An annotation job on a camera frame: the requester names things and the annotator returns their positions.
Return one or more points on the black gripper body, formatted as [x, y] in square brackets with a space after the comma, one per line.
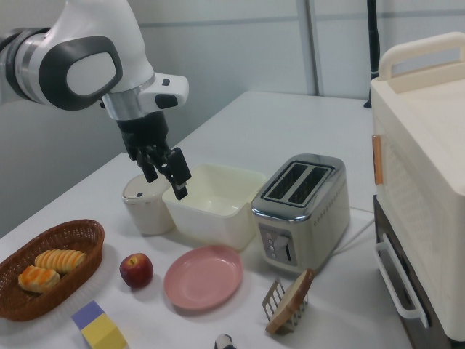
[143, 131]

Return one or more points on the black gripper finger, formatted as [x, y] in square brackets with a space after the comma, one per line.
[178, 169]
[149, 167]

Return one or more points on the brown bread slice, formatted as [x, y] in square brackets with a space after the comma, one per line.
[292, 301]

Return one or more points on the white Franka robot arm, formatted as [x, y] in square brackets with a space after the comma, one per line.
[91, 22]

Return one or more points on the long striped bread roll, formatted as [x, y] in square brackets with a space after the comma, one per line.
[60, 259]

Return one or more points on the cream chrome two-slot toaster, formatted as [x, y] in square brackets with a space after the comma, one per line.
[327, 218]

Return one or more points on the short glazed bread roll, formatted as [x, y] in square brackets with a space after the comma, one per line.
[38, 280]

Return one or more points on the small cream lidded bin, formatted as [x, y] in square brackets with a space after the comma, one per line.
[145, 214]

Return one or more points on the white square plastic container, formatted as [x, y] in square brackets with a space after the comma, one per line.
[214, 221]

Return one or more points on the brown wicker basket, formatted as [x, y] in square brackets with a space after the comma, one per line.
[76, 236]

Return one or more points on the red apple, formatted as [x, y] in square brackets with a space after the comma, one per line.
[136, 270]

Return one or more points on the pink plastic plate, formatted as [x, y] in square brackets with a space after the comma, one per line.
[203, 278]

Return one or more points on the purple foam block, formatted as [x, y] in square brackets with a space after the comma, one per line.
[87, 312]

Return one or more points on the metal toast rack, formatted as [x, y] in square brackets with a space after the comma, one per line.
[272, 296]

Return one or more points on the yellow foam block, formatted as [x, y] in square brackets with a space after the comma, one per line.
[103, 332]

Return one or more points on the black and white toy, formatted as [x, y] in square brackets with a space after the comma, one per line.
[223, 342]

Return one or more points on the black pole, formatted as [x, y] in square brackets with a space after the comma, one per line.
[373, 43]

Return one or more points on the dark brown cabinet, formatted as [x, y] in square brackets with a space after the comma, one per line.
[425, 327]

